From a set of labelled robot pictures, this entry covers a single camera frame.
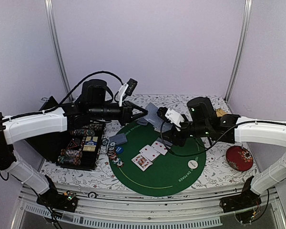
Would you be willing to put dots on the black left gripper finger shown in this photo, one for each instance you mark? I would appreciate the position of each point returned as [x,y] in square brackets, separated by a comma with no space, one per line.
[134,106]
[137,116]

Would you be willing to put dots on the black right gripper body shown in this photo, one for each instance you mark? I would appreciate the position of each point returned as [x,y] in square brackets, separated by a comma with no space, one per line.
[176,137]

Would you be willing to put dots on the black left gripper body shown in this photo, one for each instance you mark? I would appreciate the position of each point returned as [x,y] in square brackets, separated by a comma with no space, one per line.
[124,116]

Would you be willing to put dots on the face-up three of diamonds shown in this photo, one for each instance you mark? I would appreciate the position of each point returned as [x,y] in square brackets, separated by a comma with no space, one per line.
[159,147]

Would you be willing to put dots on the blue playing card deck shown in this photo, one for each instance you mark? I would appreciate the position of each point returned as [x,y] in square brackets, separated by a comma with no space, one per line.
[153,119]

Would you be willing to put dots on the dealt blue card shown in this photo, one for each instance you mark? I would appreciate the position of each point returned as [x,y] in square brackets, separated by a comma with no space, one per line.
[142,121]
[152,109]
[118,139]

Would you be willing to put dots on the face-up two of diamonds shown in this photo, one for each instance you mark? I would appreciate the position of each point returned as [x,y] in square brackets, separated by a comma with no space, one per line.
[149,152]

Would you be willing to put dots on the white dealer button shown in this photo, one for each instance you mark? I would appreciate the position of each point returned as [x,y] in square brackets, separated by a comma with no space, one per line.
[192,164]

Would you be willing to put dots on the blue small blind button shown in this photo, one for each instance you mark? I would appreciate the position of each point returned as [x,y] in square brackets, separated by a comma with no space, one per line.
[119,150]

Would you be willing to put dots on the face-up king card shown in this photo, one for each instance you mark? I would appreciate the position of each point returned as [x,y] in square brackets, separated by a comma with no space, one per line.
[142,162]

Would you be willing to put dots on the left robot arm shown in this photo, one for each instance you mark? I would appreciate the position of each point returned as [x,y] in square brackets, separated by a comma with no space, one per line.
[89,107]

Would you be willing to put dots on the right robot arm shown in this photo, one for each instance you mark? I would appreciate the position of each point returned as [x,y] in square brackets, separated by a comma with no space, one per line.
[229,128]

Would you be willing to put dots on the boxed texas holdem cards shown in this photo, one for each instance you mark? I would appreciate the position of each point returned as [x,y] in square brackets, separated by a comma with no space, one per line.
[90,143]

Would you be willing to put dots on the far chip row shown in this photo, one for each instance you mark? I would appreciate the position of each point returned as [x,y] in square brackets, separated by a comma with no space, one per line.
[88,130]

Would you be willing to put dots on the chip row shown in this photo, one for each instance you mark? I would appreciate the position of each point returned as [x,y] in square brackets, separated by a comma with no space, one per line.
[71,153]
[88,130]
[66,160]

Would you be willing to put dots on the round green poker mat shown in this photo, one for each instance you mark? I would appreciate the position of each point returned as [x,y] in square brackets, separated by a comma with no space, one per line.
[169,174]

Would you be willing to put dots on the black poker chip case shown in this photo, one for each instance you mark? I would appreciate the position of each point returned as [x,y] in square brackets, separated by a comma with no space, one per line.
[49,146]

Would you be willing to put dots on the floral white tablecloth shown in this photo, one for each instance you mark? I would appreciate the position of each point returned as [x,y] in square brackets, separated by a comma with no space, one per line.
[216,173]

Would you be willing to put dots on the upper near chip row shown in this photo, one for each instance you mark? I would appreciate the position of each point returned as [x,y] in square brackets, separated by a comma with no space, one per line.
[71,153]

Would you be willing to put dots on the red floral round pouch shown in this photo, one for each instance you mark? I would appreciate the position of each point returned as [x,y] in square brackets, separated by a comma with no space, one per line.
[239,158]

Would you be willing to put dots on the lower near chip row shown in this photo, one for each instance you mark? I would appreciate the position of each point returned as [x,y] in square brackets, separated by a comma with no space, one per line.
[66,160]

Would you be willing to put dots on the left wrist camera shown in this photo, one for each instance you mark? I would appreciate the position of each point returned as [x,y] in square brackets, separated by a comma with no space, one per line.
[126,90]

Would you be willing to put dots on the front aluminium rail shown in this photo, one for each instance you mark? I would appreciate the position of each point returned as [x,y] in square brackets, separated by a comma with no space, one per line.
[190,209]

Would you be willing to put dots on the fallen chip on rail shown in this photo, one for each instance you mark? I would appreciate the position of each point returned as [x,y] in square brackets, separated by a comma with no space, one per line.
[92,195]

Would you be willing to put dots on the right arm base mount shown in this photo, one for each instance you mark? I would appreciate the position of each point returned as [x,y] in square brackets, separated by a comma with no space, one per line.
[245,199]

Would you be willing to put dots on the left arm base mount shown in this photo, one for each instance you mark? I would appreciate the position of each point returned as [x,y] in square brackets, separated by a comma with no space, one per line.
[52,199]

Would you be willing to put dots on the left aluminium frame post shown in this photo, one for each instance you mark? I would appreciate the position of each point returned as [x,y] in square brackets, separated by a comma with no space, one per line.
[56,45]

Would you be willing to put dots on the aluminium frame post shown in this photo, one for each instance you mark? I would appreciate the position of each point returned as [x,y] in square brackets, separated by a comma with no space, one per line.
[240,49]
[56,45]

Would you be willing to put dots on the right aluminium frame post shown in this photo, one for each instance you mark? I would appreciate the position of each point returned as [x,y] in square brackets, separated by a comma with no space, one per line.
[240,49]

